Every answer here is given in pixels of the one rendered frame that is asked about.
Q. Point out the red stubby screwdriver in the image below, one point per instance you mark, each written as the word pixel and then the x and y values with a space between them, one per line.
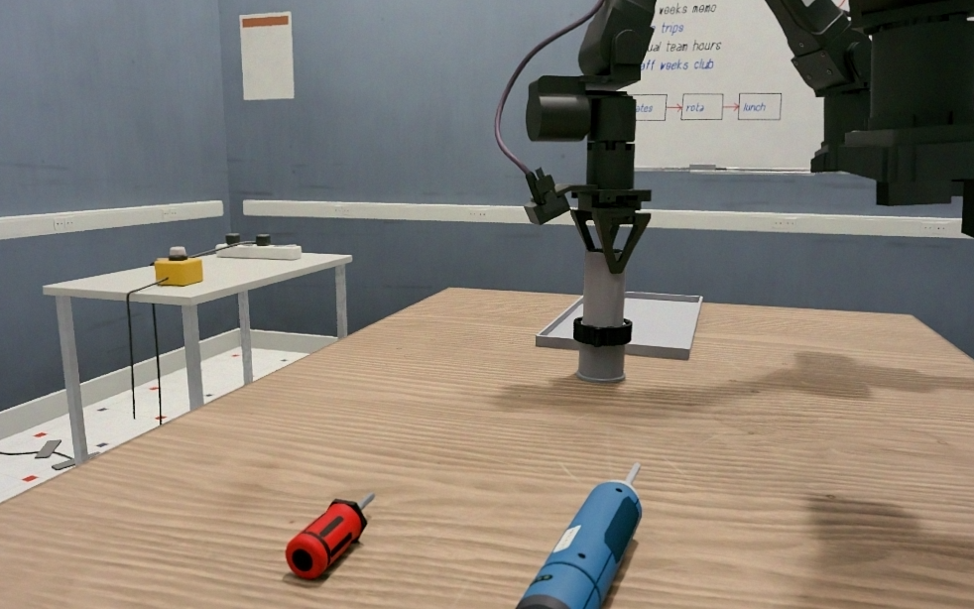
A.
pixel 318 545

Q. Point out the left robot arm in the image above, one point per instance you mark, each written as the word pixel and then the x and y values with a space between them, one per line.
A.
pixel 922 71

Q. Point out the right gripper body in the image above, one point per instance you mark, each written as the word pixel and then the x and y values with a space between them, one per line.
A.
pixel 608 175

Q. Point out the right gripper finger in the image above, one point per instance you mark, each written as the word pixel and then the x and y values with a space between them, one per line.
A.
pixel 580 217
pixel 603 221

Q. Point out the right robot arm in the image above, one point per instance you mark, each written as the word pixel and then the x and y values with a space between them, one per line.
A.
pixel 830 57

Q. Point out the black clamp ring half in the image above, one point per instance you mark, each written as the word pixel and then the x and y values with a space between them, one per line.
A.
pixel 602 336

